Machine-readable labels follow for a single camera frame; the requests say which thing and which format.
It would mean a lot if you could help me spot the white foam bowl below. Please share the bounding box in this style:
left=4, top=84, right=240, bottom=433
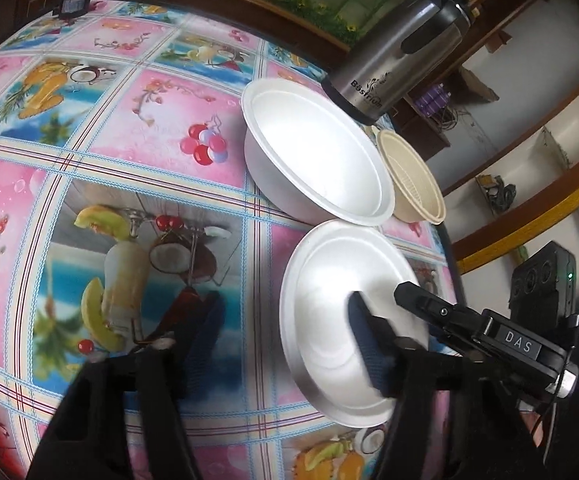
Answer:
left=242, top=78, right=397, bottom=227

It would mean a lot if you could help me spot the stainless steel thermos flask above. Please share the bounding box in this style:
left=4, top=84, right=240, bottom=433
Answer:
left=322, top=0, right=473, bottom=126

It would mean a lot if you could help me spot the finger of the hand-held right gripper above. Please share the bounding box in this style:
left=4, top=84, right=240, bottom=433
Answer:
left=393, top=282, right=490, bottom=356

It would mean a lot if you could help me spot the beige ribbed plastic bowl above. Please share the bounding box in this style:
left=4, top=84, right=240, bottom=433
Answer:
left=377, top=129, right=447, bottom=225

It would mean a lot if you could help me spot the small black device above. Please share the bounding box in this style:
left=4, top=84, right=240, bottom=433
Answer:
left=56, top=0, right=90, bottom=18

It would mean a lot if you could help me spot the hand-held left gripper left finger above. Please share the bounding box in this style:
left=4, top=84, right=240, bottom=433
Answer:
left=26, top=290, right=225, bottom=480

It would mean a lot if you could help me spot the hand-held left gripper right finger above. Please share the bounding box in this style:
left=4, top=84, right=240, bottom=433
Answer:
left=347, top=290, right=545, bottom=480

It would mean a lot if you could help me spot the fruit printed tablecloth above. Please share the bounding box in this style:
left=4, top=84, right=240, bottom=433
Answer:
left=0, top=0, right=463, bottom=480

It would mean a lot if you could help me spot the white round plate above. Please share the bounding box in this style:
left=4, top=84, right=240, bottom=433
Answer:
left=279, top=220, right=433, bottom=428

